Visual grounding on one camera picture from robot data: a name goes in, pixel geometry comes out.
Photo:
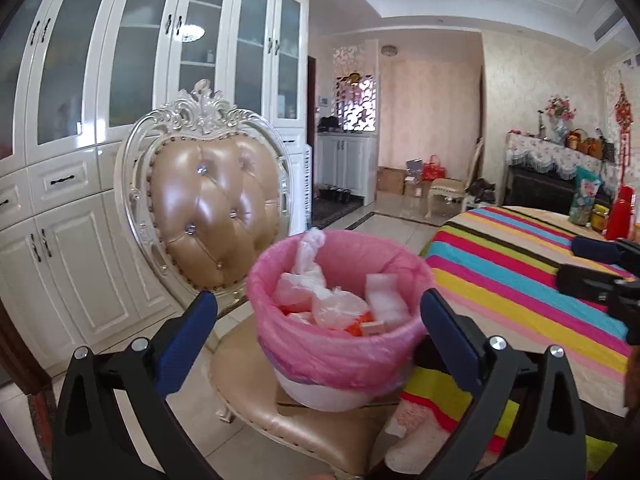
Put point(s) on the tall white glass-door cabinet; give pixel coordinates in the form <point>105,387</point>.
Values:
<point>70,260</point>

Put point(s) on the floral lace piano cloth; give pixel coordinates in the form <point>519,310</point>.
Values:
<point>550,152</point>

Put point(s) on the brown woven basket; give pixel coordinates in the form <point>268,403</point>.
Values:
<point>576,140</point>

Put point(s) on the ornate tan padded chair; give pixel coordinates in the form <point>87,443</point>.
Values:
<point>210,210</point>

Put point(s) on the dark bag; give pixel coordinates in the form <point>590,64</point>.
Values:
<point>481,191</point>

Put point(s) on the striped colourful tablecloth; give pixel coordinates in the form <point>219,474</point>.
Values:
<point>500,280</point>

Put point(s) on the dark handbag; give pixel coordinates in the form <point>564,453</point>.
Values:
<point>608,150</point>

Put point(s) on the black piano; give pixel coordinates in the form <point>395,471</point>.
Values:
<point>540,190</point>

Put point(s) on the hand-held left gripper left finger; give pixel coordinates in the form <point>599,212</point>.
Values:
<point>185,345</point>

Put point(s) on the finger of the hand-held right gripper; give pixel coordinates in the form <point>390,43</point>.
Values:
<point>595,250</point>
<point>585,281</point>

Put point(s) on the waste bin with pink bag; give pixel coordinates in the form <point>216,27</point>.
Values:
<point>350,355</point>

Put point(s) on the white lattice partition screen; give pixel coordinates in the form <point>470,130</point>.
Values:
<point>357,95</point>

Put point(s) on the red thermos jug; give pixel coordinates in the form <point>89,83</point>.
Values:
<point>620,217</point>

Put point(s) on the red gift bag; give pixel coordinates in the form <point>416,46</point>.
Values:
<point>434,171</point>

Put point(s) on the white patterned floor panel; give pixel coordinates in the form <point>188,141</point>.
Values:
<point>304,185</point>

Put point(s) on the orange basket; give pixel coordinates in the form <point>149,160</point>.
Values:
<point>593,147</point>

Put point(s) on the cream wooden chair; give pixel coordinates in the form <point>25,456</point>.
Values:
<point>447,190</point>

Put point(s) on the row of dark shoes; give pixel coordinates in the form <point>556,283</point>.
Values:
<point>334,194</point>

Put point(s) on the tan cardboard box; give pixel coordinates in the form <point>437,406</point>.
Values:
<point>375,329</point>

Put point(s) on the red knot wall ornament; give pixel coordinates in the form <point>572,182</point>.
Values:
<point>625,110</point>

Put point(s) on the low white cabinet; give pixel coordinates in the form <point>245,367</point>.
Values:
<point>345,160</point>

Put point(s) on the yellow label jar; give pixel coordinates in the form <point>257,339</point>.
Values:
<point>598,218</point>

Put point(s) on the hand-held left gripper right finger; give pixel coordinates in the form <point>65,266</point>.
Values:
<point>450,340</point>

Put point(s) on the pink flower bouquet vase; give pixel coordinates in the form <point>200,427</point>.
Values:
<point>559,107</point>

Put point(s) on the clear plastic bag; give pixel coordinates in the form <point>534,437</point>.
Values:
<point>337,307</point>

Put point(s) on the brown cardboard floor box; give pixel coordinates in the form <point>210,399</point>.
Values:
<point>390,180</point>

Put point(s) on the green snack bag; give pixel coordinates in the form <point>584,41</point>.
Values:
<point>585,202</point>

